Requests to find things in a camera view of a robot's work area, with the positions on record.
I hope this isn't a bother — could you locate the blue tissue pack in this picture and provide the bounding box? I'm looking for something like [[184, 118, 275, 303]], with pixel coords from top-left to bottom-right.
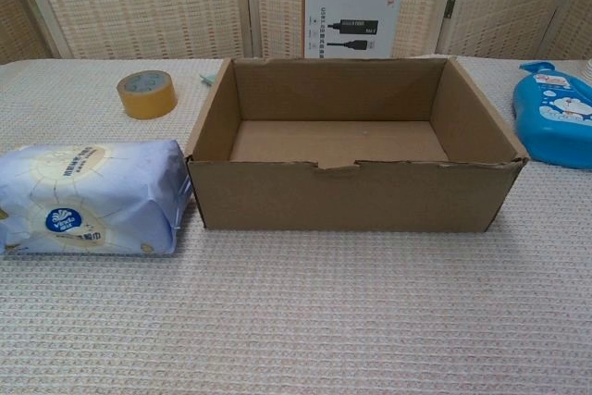
[[0, 138, 192, 257]]

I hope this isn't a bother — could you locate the open brown cardboard box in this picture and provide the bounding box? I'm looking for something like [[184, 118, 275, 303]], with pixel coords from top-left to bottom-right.
[[185, 56, 531, 234]]

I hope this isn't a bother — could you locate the beige woven tablecloth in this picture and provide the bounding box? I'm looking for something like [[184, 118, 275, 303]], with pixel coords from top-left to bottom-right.
[[0, 55, 592, 395]]

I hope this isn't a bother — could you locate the brown packing tape roll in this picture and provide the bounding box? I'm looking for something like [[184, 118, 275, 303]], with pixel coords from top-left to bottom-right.
[[116, 69, 179, 121]]

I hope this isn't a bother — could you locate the woven folding screen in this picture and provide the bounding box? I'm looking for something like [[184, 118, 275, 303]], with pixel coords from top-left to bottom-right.
[[0, 0, 592, 66]]

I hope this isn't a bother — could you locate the blue cartoon detergent bottle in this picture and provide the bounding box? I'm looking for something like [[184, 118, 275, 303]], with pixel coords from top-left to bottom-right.
[[511, 60, 592, 169]]

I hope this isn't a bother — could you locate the white cable product box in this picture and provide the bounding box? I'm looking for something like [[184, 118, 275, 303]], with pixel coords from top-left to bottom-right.
[[302, 0, 405, 60]]

